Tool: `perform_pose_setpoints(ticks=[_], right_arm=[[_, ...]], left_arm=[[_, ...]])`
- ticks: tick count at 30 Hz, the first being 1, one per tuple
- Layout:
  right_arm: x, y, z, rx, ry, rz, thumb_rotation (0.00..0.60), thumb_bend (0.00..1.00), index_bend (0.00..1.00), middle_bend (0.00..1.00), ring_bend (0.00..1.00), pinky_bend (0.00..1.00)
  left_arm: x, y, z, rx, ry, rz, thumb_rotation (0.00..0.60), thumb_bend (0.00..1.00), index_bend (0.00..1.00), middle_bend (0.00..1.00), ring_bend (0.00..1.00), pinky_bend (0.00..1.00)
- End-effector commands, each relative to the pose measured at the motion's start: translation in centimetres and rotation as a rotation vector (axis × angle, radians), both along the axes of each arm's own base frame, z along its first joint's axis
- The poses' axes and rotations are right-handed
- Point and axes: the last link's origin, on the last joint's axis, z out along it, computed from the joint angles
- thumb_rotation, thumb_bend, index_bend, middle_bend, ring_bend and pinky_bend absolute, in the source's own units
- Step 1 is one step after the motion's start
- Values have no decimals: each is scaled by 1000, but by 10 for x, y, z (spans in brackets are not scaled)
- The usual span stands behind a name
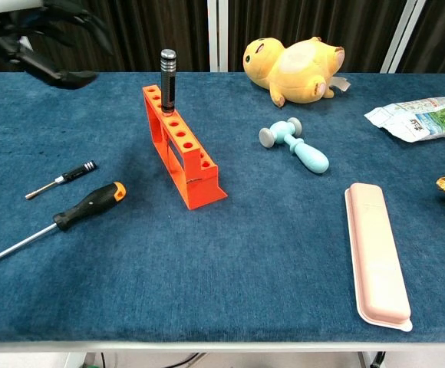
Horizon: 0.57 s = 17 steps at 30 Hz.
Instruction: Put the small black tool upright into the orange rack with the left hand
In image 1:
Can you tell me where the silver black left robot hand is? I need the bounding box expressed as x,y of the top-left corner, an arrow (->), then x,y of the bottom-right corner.
0,0 -> 113,91

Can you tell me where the black screwdriver with silver cap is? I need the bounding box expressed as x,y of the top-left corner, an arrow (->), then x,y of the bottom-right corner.
160,48 -> 177,115

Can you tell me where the large black orange screwdriver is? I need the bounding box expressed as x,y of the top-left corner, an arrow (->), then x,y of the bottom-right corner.
0,181 -> 127,270

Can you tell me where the orange tool holder rack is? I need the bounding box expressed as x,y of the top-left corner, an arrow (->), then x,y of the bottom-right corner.
142,84 -> 229,211

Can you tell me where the black pleated curtain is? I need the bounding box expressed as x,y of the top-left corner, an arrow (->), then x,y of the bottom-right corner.
228,0 -> 402,74
0,0 -> 209,74
397,0 -> 445,74

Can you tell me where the small black nut driver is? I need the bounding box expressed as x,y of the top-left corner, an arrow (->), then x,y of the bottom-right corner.
25,160 -> 98,201

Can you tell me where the yellow plush duck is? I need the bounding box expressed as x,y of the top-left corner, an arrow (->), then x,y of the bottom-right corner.
243,36 -> 352,108

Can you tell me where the blue table cloth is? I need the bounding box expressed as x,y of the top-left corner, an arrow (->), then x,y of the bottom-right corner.
0,71 -> 445,343

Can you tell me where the light blue toy hammer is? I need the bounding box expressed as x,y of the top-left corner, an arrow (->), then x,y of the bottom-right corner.
259,117 -> 330,176

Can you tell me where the pink oblong case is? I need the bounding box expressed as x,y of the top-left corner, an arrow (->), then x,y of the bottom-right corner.
344,182 -> 414,333

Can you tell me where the white green snack bag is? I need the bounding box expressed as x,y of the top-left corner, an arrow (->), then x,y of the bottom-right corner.
363,95 -> 445,143

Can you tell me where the white partition post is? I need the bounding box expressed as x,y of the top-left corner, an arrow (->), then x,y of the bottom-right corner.
379,0 -> 427,74
206,0 -> 230,73

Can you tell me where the black cable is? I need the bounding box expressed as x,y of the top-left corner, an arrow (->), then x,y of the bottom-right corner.
164,352 -> 207,368

